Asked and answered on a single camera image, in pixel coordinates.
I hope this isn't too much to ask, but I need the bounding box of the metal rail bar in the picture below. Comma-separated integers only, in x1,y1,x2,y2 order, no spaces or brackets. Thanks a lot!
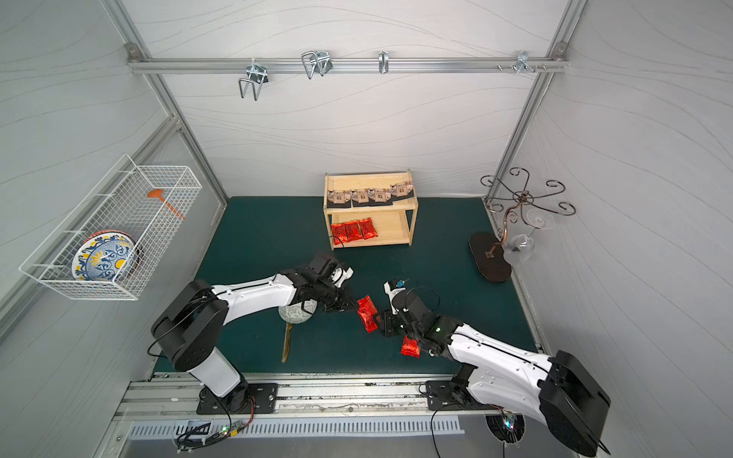
128,55,569,76

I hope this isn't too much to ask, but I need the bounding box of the small metal hook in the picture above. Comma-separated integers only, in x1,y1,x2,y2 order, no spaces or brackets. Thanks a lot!
378,51,389,74

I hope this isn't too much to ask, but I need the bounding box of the metal double hook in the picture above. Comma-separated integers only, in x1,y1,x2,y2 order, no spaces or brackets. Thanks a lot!
238,60,269,101
301,51,333,79

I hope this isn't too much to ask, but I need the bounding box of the red tea bag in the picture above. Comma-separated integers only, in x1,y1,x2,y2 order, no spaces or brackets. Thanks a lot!
343,221,364,242
400,336,421,359
358,218,378,240
357,296,378,333
331,223,349,246

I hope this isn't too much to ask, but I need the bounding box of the wooden two-tier shelf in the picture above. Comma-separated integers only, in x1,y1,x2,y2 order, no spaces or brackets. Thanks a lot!
323,170,419,250

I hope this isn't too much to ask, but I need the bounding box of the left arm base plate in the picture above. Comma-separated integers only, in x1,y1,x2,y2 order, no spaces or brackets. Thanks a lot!
196,384,279,415

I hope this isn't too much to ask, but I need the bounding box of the copper glass holder stand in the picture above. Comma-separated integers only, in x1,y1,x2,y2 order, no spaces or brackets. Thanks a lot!
469,167,576,284

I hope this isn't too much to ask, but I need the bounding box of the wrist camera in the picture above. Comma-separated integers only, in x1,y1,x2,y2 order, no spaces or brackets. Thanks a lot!
308,253,354,288
384,280,406,315

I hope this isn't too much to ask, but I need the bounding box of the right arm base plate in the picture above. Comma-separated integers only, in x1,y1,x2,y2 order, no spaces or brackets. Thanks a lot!
419,380,496,411

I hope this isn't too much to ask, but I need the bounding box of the green table mat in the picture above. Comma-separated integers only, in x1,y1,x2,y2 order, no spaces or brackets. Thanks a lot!
197,197,536,374

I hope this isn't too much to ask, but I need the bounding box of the blue yellow patterned plate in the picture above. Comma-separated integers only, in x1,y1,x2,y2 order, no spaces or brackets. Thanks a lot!
71,231,137,282

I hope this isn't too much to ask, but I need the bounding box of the metal double hook left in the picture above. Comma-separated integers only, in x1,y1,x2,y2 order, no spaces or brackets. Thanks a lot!
238,60,269,101

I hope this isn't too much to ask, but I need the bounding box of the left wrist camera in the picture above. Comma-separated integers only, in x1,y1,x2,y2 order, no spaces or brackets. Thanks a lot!
308,253,354,288

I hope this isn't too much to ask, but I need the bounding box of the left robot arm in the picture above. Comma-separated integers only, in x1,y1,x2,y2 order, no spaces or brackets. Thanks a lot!
151,265,356,399

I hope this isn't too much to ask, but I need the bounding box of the metal double hook middle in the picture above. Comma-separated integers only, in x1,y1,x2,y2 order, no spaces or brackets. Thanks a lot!
301,51,333,79

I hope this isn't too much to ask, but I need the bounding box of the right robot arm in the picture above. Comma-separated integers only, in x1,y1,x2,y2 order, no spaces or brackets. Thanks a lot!
379,284,611,457

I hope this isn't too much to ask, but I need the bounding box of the orange spatula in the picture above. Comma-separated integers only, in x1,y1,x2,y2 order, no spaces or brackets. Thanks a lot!
147,189,185,221

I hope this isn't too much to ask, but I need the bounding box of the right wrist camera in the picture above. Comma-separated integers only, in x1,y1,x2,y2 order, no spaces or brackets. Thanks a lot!
384,280,406,315

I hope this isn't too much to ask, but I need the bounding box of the green patterned hand fan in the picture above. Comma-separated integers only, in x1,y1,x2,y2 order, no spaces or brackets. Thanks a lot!
278,300,318,363

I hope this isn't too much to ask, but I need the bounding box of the metal hook right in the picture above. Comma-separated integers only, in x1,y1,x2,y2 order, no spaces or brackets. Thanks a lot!
496,52,546,74

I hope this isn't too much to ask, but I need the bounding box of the floral tea bag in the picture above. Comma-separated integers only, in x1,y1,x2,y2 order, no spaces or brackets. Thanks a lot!
350,189,370,207
326,190,352,209
368,188,392,206
389,181,414,202

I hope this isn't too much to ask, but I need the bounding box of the white wire basket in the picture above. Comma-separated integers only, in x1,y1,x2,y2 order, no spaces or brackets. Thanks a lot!
19,155,202,301

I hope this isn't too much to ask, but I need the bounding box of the clear wine glass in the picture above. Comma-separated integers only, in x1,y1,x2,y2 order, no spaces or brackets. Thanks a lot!
503,208,555,266

